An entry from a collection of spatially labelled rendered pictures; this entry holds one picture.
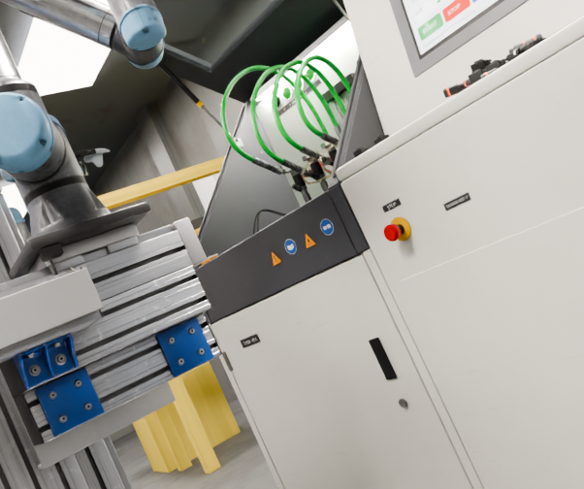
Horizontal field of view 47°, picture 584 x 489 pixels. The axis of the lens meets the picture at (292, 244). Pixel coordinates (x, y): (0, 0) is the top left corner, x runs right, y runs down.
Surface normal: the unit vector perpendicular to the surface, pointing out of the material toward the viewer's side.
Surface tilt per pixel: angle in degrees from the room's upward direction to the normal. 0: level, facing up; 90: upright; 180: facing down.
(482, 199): 90
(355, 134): 90
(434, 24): 76
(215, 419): 90
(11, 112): 98
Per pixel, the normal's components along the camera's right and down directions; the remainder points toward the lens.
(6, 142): 0.17, 0.00
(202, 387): 0.44, -0.26
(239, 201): 0.61, -0.33
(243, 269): -0.67, 0.27
